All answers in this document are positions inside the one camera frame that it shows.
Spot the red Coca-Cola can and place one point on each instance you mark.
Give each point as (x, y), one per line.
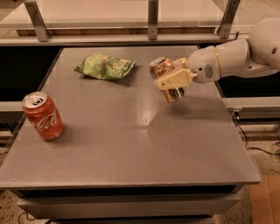
(43, 115)

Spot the orange patterned soda can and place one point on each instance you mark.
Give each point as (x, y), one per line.
(159, 67)

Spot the brown cardboard box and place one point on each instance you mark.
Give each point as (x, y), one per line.
(265, 200)

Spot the grey table drawer base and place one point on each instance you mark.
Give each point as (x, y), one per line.
(129, 206)

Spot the grey metal railing frame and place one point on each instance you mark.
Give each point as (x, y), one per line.
(85, 22)

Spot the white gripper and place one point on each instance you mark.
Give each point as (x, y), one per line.
(202, 65)

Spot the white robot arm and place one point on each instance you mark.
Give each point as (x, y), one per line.
(256, 56)

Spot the green chip bag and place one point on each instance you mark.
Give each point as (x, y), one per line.
(104, 67)

